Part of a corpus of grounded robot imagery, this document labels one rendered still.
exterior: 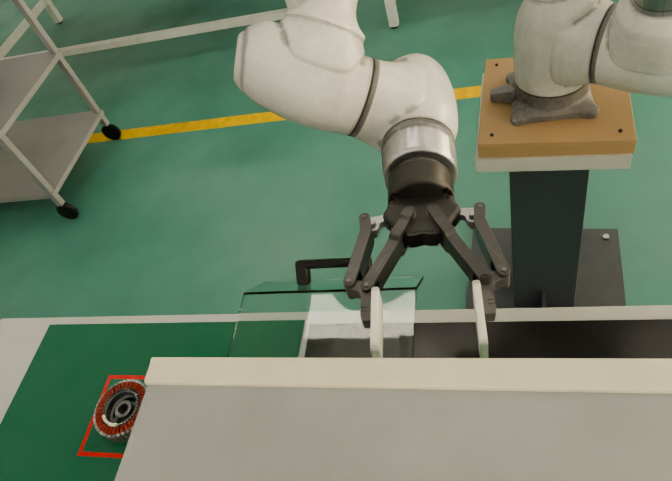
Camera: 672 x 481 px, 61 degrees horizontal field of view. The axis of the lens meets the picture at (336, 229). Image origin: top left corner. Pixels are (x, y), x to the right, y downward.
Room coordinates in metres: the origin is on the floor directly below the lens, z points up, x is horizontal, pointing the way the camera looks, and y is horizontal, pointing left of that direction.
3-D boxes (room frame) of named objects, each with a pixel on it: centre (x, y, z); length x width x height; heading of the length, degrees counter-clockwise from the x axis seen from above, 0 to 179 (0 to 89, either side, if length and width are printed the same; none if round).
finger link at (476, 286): (0.27, -0.09, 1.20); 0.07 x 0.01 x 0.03; 161
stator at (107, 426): (0.60, 0.49, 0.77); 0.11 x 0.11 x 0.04
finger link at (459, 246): (0.35, -0.11, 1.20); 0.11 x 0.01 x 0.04; 9
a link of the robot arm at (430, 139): (0.49, -0.12, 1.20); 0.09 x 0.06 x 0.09; 71
